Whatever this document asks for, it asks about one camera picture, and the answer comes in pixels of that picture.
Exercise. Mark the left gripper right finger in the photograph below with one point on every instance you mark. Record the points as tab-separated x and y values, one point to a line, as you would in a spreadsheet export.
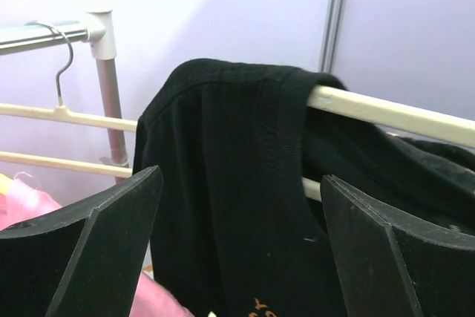
391	263

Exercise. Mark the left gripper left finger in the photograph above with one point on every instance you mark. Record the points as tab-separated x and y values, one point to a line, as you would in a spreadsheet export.
74	250

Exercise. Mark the white hanger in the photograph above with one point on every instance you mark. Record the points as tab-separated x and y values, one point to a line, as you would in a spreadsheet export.
63	109

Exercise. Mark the black t shirt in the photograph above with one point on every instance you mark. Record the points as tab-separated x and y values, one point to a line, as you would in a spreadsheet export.
234	234

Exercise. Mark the wooden hanger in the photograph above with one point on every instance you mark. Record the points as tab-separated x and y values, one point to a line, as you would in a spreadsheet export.
389	113

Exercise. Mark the metal clothes rack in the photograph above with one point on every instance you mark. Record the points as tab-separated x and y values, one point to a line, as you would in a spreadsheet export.
100	72

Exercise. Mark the pink t shirt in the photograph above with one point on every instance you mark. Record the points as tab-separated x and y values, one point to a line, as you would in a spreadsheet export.
111	257

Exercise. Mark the yellow hanger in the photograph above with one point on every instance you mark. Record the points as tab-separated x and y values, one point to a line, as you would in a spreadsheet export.
5	184

